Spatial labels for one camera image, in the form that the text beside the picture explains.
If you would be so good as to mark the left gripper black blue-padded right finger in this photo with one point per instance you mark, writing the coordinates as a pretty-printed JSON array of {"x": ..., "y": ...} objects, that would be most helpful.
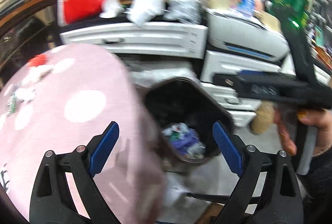
[{"x": 267, "y": 190}]

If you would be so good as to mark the white bowl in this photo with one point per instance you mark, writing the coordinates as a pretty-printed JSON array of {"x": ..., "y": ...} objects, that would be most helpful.
[{"x": 110, "y": 9}]

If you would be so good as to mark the pink polka dot tablecloth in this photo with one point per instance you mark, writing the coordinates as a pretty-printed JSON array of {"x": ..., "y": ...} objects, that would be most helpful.
[{"x": 87, "y": 89}]

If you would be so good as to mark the clear plastic bag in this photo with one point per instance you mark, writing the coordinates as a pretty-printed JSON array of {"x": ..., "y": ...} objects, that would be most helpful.
[{"x": 184, "y": 11}]

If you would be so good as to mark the white drawer cabinet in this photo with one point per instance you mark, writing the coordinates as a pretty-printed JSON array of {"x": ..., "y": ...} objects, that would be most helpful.
[{"x": 153, "y": 38}]

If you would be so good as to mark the white drawer stack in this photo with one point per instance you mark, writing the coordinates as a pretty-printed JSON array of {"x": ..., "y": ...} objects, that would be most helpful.
[{"x": 217, "y": 79}]

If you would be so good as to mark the green gift bag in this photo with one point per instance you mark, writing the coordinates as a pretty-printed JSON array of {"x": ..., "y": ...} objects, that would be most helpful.
[{"x": 295, "y": 8}]

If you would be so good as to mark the white printer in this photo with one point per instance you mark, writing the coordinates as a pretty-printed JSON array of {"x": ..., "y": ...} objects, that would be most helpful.
[{"x": 234, "y": 32}]

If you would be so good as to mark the dark brown trash bin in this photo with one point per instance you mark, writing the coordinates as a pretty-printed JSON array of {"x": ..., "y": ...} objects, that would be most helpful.
[{"x": 181, "y": 100}]

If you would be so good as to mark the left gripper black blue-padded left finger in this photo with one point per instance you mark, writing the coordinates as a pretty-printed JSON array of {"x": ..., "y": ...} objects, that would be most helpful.
[{"x": 51, "y": 200}]

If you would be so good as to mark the right hand painted nails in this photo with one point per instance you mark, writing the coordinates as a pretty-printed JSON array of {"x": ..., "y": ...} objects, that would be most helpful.
[{"x": 318, "y": 118}]

